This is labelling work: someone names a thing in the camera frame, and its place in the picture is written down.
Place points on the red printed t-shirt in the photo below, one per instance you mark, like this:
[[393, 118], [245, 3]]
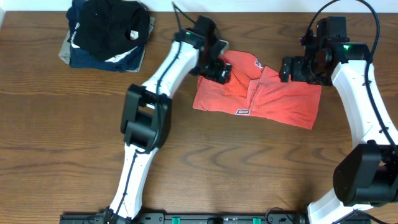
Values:
[[256, 90]]

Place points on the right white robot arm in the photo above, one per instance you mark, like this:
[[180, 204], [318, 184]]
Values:
[[367, 176]]

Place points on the navy folded shirt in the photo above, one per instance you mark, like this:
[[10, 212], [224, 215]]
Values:
[[72, 16]]

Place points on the black folded shirt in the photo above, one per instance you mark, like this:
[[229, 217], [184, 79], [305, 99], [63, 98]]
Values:
[[109, 28]]

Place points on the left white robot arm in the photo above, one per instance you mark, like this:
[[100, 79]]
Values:
[[146, 115]]

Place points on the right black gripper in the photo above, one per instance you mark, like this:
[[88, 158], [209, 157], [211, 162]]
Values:
[[288, 69]]

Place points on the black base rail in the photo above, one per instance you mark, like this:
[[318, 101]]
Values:
[[160, 218]]

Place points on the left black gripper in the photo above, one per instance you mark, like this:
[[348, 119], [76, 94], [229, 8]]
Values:
[[219, 70]]

